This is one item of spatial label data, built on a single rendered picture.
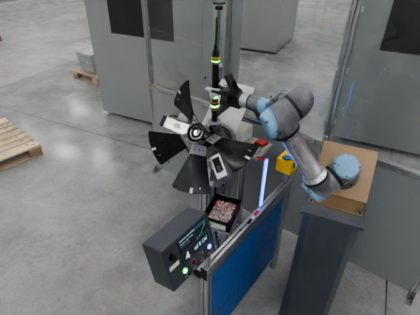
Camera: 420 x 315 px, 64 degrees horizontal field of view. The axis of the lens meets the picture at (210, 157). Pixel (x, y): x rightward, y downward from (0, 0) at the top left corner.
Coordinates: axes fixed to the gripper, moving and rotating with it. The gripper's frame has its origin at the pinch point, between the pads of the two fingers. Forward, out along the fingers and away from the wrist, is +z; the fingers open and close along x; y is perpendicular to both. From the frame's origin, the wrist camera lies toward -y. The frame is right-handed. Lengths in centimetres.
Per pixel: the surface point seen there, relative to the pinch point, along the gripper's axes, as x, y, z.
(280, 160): 21, 44, -37
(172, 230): -72, 26, -37
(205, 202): 8, 92, 8
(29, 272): -88, 151, 105
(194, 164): -13.1, 44.7, 0.8
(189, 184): -21, 53, -2
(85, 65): 191, 129, 417
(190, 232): -68, 26, -43
